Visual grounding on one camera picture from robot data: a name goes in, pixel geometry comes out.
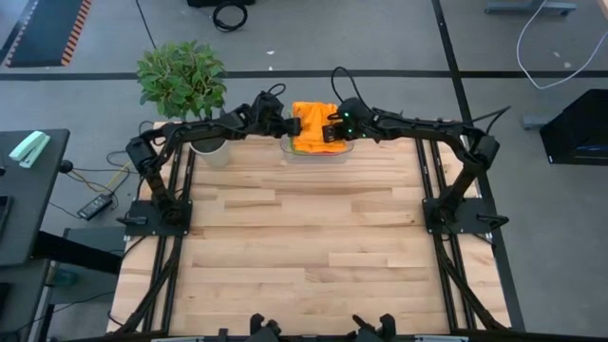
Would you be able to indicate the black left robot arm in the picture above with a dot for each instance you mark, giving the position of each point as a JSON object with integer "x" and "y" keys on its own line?
{"x": 190, "y": 128}

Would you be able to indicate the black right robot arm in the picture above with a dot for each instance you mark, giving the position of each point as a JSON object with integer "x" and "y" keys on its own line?
{"x": 427, "y": 126}

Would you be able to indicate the black round knob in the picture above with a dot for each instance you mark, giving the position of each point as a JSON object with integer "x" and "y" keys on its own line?
{"x": 66, "y": 166}

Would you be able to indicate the black boxy depth camera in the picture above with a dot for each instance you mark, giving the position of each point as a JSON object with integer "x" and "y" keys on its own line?
{"x": 309, "y": 338}

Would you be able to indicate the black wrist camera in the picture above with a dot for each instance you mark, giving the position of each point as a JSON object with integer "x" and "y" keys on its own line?
{"x": 354, "y": 107}
{"x": 268, "y": 100}

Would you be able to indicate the orange microfiber towel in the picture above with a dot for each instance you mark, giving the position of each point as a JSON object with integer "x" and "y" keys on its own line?
{"x": 313, "y": 123}

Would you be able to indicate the black desk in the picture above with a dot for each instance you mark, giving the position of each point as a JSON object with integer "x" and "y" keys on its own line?
{"x": 28, "y": 214}

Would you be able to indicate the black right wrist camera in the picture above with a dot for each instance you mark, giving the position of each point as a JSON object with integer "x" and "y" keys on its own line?
{"x": 354, "y": 107}

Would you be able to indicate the mint green stapler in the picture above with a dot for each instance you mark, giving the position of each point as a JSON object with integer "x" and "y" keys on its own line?
{"x": 29, "y": 148}

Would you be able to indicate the black cabinet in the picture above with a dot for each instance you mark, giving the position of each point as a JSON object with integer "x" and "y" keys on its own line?
{"x": 577, "y": 128}

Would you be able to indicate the black power adapter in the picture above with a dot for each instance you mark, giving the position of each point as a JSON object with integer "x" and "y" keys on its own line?
{"x": 95, "y": 206}

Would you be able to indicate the clear plastic bin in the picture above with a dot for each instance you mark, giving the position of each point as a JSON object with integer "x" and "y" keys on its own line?
{"x": 316, "y": 159}

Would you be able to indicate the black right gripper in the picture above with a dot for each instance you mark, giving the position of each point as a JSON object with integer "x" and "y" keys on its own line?
{"x": 363, "y": 126}

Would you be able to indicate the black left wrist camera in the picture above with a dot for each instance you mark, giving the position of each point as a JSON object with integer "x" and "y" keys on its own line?
{"x": 268, "y": 100}

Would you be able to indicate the grey furniture base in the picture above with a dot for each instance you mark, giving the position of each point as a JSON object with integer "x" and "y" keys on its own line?
{"x": 527, "y": 6}

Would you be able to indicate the green leafy plant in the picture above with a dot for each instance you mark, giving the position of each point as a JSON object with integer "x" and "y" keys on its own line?
{"x": 180, "y": 78}

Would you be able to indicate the black metal table frame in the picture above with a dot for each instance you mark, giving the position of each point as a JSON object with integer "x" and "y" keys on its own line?
{"x": 304, "y": 332}

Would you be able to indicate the white plant pot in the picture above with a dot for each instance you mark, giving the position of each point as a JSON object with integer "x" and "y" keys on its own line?
{"x": 214, "y": 154}

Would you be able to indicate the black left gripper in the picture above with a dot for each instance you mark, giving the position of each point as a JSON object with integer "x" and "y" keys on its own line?
{"x": 271, "y": 121}

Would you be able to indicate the black mat with orange stripes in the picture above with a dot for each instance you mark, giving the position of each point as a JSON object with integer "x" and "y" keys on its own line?
{"x": 43, "y": 33}

